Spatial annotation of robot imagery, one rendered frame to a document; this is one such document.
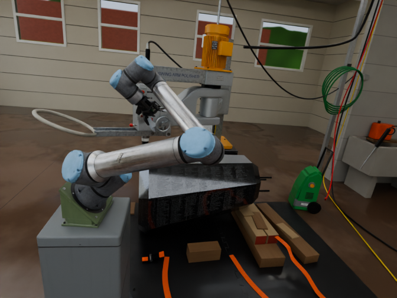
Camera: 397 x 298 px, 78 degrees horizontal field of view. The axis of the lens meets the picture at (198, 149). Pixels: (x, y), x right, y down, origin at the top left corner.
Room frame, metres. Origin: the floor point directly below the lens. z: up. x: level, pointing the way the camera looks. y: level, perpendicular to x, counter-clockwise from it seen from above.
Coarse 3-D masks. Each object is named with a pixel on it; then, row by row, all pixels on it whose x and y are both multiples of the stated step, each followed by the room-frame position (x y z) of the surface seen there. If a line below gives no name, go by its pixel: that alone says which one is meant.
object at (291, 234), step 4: (276, 224) 2.37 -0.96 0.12; (280, 224) 2.38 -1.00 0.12; (284, 224) 2.38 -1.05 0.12; (280, 228) 2.31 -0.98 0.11; (284, 228) 2.30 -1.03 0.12; (288, 228) 2.31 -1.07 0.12; (284, 232) 2.25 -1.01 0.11; (288, 232) 2.24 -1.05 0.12; (292, 232) 2.24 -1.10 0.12; (288, 236) 2.19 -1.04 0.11; (292, 236) 2.18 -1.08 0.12; (296, 236) 2.19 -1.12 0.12
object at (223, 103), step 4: (224, 92) 3.06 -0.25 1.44; (228, 92) 3.11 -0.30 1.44; (224, 96) 3.07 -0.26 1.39; (228, 96) 3.12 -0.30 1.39; (220, 100) 2.86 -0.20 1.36; (224, 100) 3.07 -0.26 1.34; (228, 100) 3.14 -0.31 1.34; (220, 104) 2.94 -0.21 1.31; (224, 104) 3.08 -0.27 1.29; (228, 104) 3.16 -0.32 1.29; (220, 108) 3.05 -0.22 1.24; (224, 108) 3.08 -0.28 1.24
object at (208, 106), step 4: (200, 100) 2.54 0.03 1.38; (204, 100) 2.48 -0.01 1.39; (208, 100) 2.47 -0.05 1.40; (212, 100) 2.47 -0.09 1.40; (216, 100) 2.50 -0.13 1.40; (200, 104) 2.53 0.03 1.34; (204, 104) 2.48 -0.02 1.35; (208, 104) 2.47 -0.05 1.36; (212, 104) 2.47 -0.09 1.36; (216, 104) 2.50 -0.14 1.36; (200, 108) 2.52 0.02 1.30; (204, 108) 2.48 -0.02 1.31; (208, 108) 2.47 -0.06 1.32; (212, 108) 2.47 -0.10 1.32; (216, 108) 2.51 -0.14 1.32; (200, 112) 2.51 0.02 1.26; (204, 112) 2.47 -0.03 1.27; (208, 112) 2.47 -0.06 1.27; (212, 112) 2.48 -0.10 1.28; (216, 112) 2.52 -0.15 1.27; (208, 116) 2.48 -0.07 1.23; (212, 116) 2.49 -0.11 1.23
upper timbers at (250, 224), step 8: (256, 208) 2.50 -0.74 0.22; (240, 216) 2.37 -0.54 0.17; (248, 216) 2.31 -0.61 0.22; (264, 216) 2.34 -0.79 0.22; (248, 224) 2.17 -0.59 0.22; (248, 232) 2.14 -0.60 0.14; (256, 232) 2.04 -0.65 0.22; (264, 232) 2.05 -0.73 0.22; (272, 232) 2.07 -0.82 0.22; (256, 240) 1.99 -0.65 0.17; (264, 240) 2.01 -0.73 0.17; (272, 240) 2.03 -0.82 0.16
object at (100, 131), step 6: (96, 132) 1.99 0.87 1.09; (102, 132) 2.01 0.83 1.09; (108, 132) 2.03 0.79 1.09; (114, 132) 2.06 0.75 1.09; (120, 132) 2.08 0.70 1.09; (126, 132) 2.11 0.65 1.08; (132, 132) 2.13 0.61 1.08; (138, 132) 2.16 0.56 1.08; (144, 132) 2.18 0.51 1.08; (150, 132) 2.21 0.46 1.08; (156, 132) 2.24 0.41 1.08; (162, 132) 2.27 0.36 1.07; (168, 132) 2.26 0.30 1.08
